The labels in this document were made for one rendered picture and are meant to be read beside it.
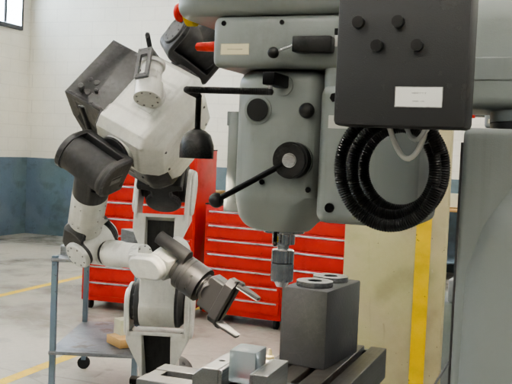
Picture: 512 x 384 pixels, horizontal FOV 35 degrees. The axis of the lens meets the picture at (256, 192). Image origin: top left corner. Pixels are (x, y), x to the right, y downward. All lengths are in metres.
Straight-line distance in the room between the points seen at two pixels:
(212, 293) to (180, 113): 0.45
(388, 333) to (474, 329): 2.03
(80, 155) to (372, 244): 1.72
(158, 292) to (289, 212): 0.84
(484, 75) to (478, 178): 0.19
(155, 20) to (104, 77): 10.12
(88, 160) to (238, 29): 0.56
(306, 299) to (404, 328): 1.51
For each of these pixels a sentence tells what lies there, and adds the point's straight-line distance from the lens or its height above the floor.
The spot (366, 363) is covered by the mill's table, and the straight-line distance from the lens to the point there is 2.04.
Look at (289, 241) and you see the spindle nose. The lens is 1.65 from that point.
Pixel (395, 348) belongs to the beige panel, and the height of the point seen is 0.68.
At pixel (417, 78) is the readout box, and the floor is 1.59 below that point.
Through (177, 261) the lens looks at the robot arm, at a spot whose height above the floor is 1.19.
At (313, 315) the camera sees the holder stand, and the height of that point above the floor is 1.09.
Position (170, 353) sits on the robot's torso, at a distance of 2.39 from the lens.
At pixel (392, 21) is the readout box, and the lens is 1.23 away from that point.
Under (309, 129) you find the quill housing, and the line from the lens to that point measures 1.55.
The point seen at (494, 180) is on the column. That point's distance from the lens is 1.41.
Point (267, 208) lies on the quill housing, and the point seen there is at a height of 1.36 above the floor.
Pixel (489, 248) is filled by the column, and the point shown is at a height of 1.32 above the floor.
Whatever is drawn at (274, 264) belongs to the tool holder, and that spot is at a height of 1.24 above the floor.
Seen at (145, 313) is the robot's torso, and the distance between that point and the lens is 2.35.
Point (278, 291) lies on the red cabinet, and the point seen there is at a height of 0.33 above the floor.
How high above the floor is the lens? 1.47
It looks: 3 degrees down
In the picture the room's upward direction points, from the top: 2 degrees clockwise
